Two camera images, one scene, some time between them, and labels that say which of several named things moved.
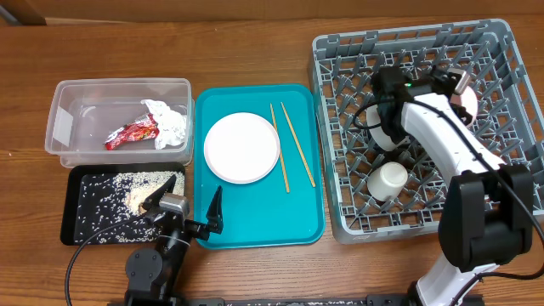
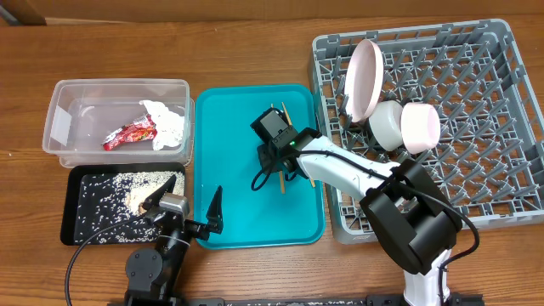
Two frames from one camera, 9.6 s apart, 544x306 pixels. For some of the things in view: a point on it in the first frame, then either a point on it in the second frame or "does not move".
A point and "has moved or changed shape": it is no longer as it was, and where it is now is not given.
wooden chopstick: [280, 147] has moved or changed shape
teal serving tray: [263, 145] does not move
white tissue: [172, 124] does not move
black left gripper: [214, 220] does not move
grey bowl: [377, 134] does not move
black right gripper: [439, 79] to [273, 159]
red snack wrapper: [144, 127] does not move
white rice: [106, 199] does not move
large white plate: [241, 148] to [363, 77]
